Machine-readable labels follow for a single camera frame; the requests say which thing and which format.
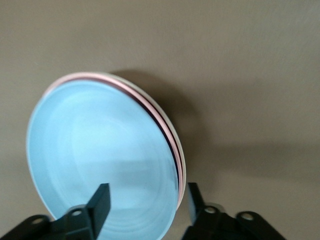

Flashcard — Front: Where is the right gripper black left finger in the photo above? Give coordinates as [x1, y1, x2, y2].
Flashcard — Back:
[0, 183, 111, 240]

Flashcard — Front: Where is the pink plate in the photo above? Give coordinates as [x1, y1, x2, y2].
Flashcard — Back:
[46, 72, 185, 209]

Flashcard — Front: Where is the beige plate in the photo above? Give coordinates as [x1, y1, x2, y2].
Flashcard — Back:
[106, 72, 188, 201]

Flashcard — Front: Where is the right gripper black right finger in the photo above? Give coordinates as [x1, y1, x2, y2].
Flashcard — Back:
[180, 182, 287, 240]

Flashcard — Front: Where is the blue plate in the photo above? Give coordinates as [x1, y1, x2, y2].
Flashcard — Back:
[25, 79, 181, 240]

